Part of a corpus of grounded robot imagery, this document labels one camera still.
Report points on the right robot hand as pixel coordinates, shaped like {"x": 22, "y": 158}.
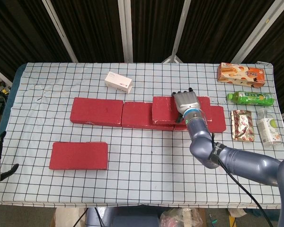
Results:
{"x": 187, "y": 101}

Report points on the white bag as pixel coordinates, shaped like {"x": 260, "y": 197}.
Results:
{"x": 66, "y": 218}

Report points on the checked light blue tablecloth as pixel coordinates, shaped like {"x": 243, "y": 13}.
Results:
{"x": 144, "y": 184}

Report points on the green drink bottle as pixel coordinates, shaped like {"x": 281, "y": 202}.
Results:
{"x": 251, "y": 98}

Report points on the clear plastic bag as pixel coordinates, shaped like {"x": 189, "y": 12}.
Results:
{"x": 180, "y": 218}

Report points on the clear bottle white label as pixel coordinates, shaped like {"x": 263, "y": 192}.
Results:
{"x": 268, "y": 127}

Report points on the dark brown curtain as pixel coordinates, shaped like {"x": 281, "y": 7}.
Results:
{"x": 97, "y": 28}

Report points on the foil snack pouch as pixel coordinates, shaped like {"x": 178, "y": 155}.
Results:
{"x": 242, "y": 126}

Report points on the white frame pole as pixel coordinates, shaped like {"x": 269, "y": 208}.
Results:
{"x": 130, "y": 35}
{"x": 182, "y": 23}
{"x": 262, "y": 23}
{"x": 61, "y": 33}
{"x": 123, "y": 23}

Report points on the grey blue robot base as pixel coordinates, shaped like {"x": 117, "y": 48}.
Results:
{"x": 132, "y": 218}

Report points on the small white carton box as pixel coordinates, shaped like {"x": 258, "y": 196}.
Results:
{"x": 118, "y": 82}

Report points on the red foam brick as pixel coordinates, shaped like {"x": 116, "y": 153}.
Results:
{"x": 78, "y": 156}
{"x": 97, "y": 111}
{"x": 216, "y": 118}
{"x": 136, "y": 116}
{"x": 164, "y": 108}

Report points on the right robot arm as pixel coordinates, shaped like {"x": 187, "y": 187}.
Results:
{"x": 241, "y": 163}

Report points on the orange snack box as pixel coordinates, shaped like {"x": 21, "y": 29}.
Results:
{"x": 241, "y": 75}

